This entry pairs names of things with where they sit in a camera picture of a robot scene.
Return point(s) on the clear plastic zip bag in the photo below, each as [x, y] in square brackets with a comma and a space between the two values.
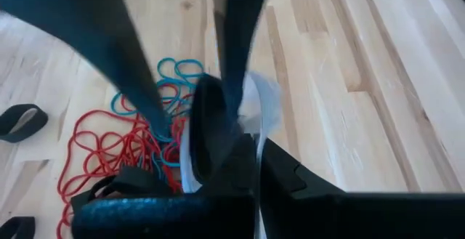
[265, 101]

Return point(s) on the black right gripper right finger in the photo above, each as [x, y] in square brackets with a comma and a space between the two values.
[327, 213]

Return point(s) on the red thin rubber bands tangle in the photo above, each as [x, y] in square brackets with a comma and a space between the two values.
[127, 152]

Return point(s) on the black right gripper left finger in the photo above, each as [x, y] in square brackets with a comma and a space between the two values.
[163, 217]

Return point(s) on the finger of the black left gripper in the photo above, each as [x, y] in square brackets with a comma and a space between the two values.
[91, 17]
[243, 14]

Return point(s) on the teal thin rubber bands tangle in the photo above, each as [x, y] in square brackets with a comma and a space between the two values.
[170, 82]

